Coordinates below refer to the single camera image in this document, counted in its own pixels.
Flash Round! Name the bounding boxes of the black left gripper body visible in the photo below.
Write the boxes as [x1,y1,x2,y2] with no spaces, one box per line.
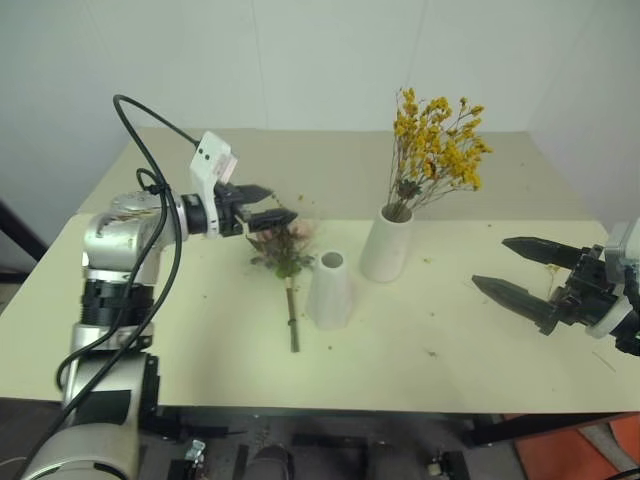
[214,182,252,238]

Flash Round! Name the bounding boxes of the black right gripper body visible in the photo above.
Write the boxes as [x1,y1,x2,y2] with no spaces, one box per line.
[547,243,627,330]

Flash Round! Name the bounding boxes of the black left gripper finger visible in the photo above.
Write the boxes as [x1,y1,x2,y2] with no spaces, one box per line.
[245,209,300,234]
[234,183,274,205]

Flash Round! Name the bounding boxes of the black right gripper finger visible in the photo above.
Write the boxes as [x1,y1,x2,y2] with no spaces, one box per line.
[501,236,585,274]
[471,273,557,336]

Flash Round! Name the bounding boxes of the pink purple flower bouquet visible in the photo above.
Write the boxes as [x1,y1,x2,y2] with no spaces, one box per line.
[247,192,321,354]

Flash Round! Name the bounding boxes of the yellow dried flower bouquet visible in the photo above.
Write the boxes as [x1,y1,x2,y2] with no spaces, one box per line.
[384,87,496,222]

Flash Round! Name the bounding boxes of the white ceramic vase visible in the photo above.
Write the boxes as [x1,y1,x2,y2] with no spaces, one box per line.
[359,203,415,284]
[304,249,358,332]

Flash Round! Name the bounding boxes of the orange object under table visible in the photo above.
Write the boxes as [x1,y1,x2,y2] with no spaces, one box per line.
[514,412,640,480]

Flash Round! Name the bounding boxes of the metal caster wheel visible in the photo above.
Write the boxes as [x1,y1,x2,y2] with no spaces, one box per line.
[183,438,208,464]
[426,451,452,477]

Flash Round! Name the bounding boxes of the dark rounded shape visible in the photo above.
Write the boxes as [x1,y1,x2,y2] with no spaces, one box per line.
[247,442,296,480]

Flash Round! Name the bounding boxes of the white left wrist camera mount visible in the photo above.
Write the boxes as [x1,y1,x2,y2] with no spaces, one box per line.
[188,130,239,239]

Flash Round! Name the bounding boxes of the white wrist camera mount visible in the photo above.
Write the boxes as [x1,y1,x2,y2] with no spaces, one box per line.
[188,130,239,239]
[584,219,640,342]

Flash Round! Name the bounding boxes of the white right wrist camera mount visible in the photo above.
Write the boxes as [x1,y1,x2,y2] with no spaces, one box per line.
[584,219,640,342]

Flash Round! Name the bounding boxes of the black metal table frame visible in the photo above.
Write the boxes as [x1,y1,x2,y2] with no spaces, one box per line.
[142,405,640,480]

